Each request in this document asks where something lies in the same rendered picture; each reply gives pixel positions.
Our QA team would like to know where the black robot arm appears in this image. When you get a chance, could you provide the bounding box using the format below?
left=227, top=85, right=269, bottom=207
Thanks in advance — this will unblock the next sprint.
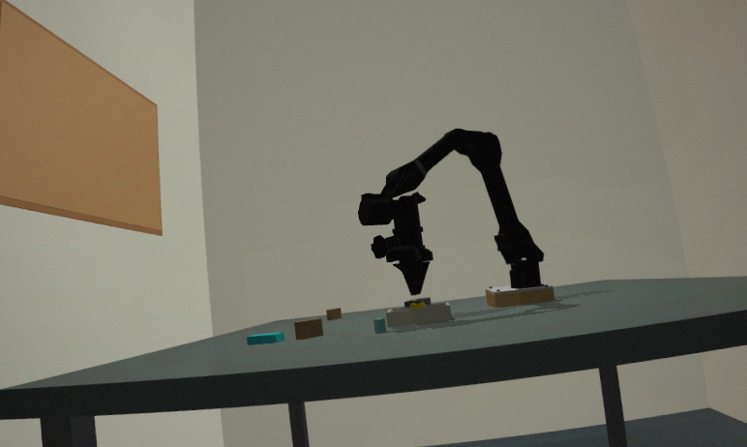
left=358, top=129, right=544, bottom=289

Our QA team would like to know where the teal rectangular block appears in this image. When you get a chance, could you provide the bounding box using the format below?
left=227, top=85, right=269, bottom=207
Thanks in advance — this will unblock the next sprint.
left=247, top=333, right=284, bottom=345
left=373, top=318, right=386, bottom=333

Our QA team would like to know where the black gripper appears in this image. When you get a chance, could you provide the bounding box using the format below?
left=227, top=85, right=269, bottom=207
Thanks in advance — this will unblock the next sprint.
left=386, top=222, right=433, bottom=296

